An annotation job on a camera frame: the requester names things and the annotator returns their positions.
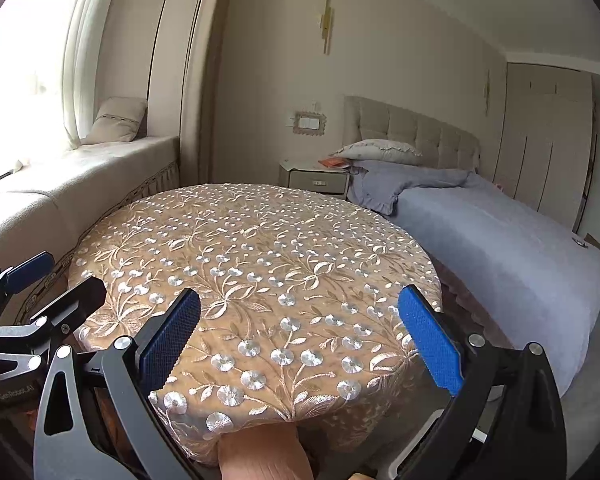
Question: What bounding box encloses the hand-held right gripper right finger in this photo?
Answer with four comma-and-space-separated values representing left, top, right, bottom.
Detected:
380, 284, 569, 480

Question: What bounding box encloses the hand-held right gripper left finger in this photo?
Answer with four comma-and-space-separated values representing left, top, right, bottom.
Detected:
32, 287, 202, 480

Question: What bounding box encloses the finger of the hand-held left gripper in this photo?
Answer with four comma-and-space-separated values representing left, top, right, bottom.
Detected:
0, 251, 56, 322
0, 276, 107, 362

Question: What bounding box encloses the beige window seat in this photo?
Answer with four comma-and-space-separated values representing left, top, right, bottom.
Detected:
0, 135, 182, 273

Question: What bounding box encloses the beige embroidered floral tablecloth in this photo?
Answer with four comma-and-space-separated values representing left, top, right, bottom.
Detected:
67, 183, 443, 466

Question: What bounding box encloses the pale bed duvet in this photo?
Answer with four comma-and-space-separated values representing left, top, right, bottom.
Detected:
347, 160, 600, 391

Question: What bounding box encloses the person's leg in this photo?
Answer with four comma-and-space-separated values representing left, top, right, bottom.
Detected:
219, 422, 315, 480

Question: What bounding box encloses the beige throw pillow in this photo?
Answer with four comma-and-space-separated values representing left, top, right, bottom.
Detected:
82, 97, 149, 144

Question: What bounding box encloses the ruffled bed pillow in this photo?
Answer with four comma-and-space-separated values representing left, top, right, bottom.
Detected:
330, 140, 424, 165

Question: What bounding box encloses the beige nightstand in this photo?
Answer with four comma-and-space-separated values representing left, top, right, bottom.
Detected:
279, 159, 352, 196

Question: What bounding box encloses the bed with ruffled skirt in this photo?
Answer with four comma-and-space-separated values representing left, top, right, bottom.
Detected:
342, 95, 600, 392

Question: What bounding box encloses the sheer white curtain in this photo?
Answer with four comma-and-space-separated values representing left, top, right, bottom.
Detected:
62, 0, 132, 149

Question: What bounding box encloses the beige wardrobe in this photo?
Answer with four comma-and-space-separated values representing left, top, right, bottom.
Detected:
495, 62, 600, 257

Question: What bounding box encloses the framed wall switch panel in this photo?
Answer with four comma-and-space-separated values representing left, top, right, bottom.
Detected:
286, 102, 329, 136

